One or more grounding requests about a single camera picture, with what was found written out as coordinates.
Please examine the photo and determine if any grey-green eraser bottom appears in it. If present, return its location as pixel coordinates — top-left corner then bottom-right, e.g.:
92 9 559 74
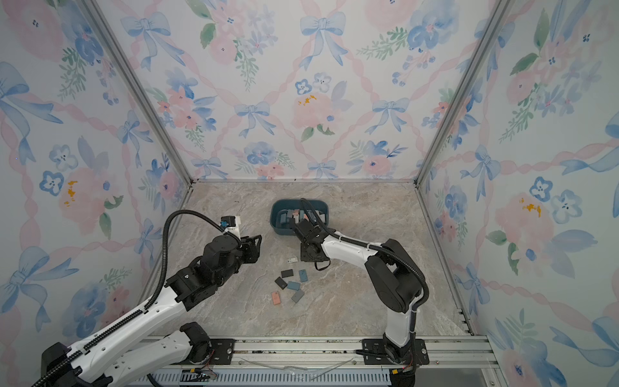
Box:
291 290 305 304

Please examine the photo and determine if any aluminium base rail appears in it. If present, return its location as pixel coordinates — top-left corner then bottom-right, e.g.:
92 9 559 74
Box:
91 333 504 387

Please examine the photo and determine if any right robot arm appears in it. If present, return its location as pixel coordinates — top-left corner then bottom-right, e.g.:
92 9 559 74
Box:
291 220 430 367

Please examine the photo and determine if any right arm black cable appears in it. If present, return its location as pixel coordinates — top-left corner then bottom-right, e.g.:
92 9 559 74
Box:
299 197 430 313

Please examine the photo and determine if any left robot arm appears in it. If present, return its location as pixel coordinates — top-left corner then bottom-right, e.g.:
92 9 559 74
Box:
35 233 262 386

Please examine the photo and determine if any teal plastic storage box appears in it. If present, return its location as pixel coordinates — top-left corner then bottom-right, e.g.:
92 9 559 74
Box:
270 199 329 235

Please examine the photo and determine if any pink eraser bottom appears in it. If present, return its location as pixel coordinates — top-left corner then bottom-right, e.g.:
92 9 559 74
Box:
272 291 281 306

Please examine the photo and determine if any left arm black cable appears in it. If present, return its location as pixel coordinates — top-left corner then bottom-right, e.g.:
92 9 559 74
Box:
31 210 238 387

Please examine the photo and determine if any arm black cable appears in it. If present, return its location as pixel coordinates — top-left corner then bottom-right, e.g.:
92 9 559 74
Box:
31 210 238 387
299 197 430 313

